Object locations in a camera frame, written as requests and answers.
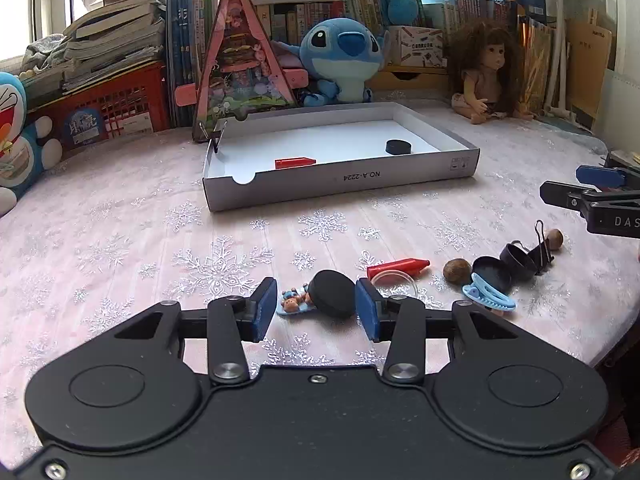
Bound blue slim upright books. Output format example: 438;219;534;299
167;0;222;129

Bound black binder clip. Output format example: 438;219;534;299
532;219;556;275
199;119;232;157

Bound red plastic crate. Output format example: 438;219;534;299
27;62;171;144

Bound blue robot cat plush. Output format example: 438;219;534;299
0;72;64;217

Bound stack of lying books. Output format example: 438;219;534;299
20;0;169;111

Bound row of shelf books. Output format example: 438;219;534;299
252;0;522;47

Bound wooden drawer box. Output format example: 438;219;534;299
369;62;451;94

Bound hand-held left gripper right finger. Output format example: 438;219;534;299
354;277;523;387

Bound light blue hair clip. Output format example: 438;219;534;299
462;272;517;317

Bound black round lid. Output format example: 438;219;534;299
472;256;513;294

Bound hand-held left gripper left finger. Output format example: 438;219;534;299
107;276;279;386

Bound blue alien plush toy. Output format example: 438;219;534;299
272;18;390;107

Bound window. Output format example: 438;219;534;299
0;0;103;63

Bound pink snowflake tablecloth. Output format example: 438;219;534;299
0;91;640;467

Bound black hollow cap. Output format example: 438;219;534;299
501;242;539;281

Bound black round sponge puff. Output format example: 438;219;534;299
305;269;357;319

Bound clear round plastic lid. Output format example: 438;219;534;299
372;270;420;302

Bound white printed cardboard box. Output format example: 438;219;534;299
387;25;446;67

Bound grey cardboard box tray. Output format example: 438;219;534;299
202;101;480;213

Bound brown cardboard sheet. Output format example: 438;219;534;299
564;19;614;122

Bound pink triangular dollhouse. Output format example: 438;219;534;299
175;0;309;144

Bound gold wrapping sheets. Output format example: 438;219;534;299
517;14;556;112

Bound brown haired doll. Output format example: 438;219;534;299
444;18;534;125

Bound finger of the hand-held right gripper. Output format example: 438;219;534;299
539;181;601;212
576;150;640;191

